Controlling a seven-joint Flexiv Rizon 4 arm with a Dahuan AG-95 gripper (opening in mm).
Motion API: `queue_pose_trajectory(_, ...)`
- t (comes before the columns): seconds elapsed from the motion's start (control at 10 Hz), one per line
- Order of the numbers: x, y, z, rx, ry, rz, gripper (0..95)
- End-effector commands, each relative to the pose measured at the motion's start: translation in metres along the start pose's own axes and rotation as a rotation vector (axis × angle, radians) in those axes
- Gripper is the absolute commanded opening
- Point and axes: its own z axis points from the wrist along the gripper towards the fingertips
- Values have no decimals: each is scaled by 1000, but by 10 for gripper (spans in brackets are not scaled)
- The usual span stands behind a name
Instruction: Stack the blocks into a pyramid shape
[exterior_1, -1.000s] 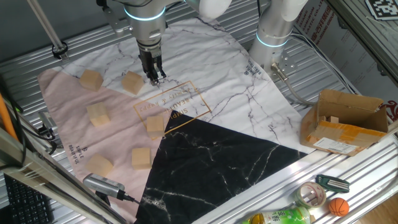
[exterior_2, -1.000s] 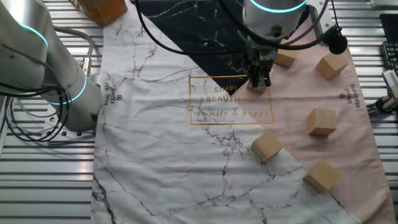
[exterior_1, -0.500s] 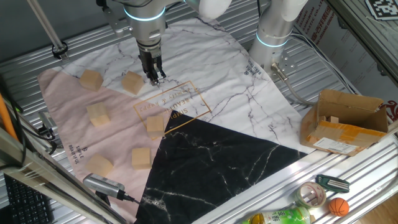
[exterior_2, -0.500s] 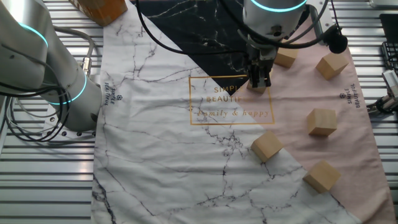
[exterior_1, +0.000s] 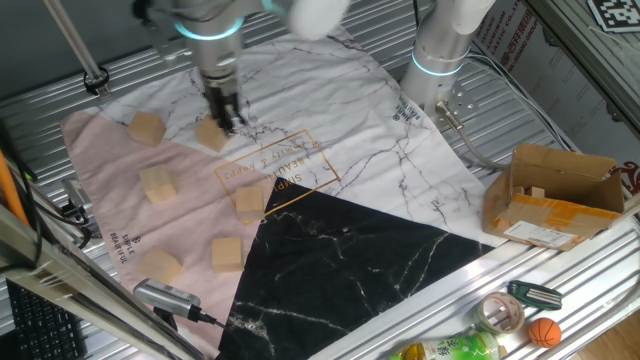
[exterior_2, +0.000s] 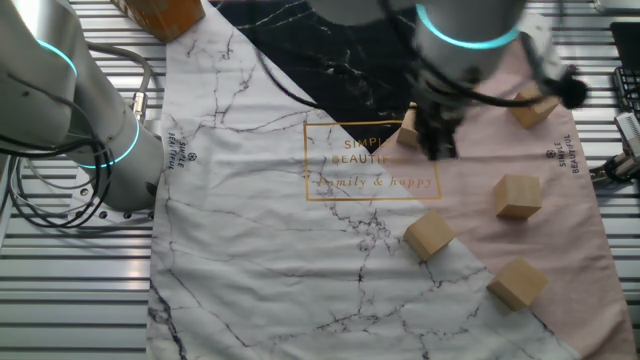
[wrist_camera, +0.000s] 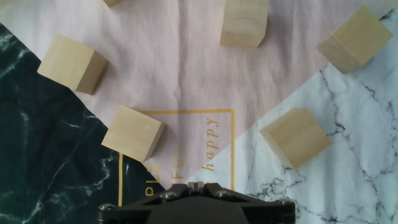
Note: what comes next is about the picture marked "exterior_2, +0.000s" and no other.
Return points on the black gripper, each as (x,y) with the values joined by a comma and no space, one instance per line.
(440,105)

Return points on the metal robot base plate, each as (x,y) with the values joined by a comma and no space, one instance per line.
(115,216)

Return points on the silver camera mount bracket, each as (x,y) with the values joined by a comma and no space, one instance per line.
(597,175)

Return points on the black keyboard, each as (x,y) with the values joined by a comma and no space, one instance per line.
(629,92)

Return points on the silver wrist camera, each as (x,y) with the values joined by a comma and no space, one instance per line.
(547,57)

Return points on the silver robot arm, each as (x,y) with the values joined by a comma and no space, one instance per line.
(50,75)

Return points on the marble pattern table cloth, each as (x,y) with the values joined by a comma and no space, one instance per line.
(275,250)

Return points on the brown cardboard box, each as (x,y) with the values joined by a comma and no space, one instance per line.
(160,17)

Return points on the black flat panel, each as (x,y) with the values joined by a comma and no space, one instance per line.
(626,45)

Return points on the light wooden cube block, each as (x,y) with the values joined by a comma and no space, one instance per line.
(407,132)
(517,196)
(517,283)
(532,114)
(429,235)

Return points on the silver side camera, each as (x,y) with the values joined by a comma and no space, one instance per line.
(627,132)

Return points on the grey flat device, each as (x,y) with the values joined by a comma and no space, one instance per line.
(617,5)

